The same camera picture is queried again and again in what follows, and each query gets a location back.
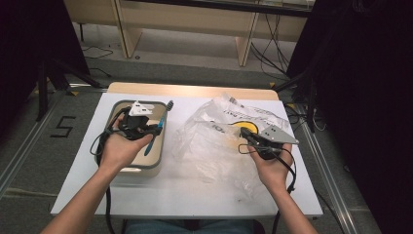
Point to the person's right hand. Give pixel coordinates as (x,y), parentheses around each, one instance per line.
(276,172)

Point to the person's left hand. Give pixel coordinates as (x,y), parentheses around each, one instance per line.
(121,152)

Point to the grey storage bin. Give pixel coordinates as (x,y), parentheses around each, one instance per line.
(156,162)

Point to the black metal stand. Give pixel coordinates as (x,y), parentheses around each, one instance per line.
(308,84)

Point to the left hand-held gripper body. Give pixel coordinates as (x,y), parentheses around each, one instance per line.
(138,122)

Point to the clear plastic bag yellow face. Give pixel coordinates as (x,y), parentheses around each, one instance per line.
(207,146)

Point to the black curtain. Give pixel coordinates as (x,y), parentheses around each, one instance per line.
(367,81)
(35,32)

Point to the white table board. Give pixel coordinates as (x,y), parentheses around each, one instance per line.
(181,195)

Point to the light wooden desk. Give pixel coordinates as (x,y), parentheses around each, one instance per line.
(181,19)

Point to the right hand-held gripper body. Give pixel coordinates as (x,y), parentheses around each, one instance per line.
(279,136)

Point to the metal floor rail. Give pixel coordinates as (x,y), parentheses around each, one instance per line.
(341,204)
(29,143)

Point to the blue toothbrush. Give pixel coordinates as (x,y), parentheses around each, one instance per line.
(150,148)

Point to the black tripod stand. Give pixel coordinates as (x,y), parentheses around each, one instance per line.
(48,81)

